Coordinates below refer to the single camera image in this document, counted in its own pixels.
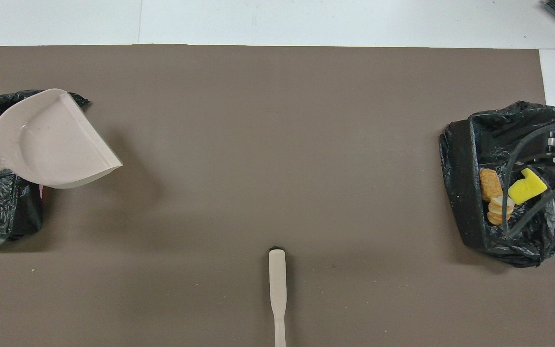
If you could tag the notched yellow sponge piece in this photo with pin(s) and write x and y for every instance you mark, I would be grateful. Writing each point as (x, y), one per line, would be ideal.
(527, 187)

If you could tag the black bag lined pink bin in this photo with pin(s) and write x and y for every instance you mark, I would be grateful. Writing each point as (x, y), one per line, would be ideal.
(12, 212)

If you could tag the brown table mat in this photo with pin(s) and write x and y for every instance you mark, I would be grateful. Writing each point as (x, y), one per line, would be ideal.
(277, 144)

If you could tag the brown toy nugget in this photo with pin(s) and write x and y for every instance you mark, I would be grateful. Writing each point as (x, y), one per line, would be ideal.
(489, 183)

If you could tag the pale toy dumpling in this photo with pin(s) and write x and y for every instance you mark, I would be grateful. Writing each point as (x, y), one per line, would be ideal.
(498, 207)

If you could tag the beige plastic dustpan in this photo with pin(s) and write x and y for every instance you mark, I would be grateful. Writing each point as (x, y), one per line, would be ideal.
(51, 140)

